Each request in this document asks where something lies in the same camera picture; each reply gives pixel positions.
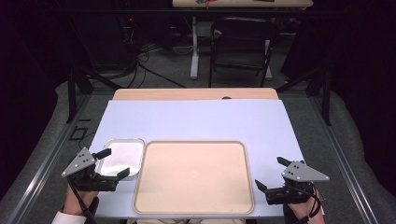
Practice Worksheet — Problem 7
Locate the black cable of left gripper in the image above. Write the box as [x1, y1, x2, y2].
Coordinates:
[66, 175, 98, 224]

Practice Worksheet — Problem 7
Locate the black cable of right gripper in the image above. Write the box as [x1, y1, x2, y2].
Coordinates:
[293, 183, 322, 224]

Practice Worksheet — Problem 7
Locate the pale blue table board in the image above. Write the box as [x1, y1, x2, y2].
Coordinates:
[88, 99, 305, 218]

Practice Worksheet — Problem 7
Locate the white shirt sleeve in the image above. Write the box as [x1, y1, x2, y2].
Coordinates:
[50, 210, 88, 224]

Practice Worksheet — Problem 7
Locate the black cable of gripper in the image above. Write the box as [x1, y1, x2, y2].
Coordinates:
[293, 183, 322, 224]
[66, 175, 98, 224]

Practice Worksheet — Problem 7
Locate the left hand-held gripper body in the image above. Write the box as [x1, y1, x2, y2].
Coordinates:
[61, 147, 120, 192]

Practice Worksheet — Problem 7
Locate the person's right hand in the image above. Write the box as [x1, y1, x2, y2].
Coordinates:
[288, 187, 325, 224]

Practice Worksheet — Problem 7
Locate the person's left hand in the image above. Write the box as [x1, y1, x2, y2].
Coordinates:
[63, 183, 99, 217]

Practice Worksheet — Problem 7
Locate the black metal frame stand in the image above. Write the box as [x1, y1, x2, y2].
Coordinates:
[276, 66, 332, 127]
[65, 64, 122, 124]

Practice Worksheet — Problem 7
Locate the white-legged wooden desk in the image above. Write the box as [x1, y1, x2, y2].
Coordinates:
[171, 0, 314, 80]

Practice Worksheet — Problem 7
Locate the aluminium floor rail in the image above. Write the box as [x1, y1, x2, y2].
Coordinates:
[6, 92, 92, 224]
[307, 92, 379, 224]

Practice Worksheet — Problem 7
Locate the bundle of black floor cables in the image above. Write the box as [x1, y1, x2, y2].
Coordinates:
[120, 15, 188, 90]

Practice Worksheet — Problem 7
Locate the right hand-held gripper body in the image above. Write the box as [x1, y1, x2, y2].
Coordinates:
[265, 160, 331, 205]

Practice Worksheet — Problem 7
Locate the beige plastic tray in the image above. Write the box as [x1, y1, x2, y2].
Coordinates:
[133, 140, 255, 216]

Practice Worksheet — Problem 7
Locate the black horizontal frame bar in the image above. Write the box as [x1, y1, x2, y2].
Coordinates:
[52, 7, 340, 15]

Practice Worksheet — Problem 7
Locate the black folding chair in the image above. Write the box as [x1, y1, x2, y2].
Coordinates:
[208, 16, 280, 89]

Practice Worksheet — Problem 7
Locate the white rectangular container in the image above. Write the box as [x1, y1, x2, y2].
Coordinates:
[96, 138, 146, 181]

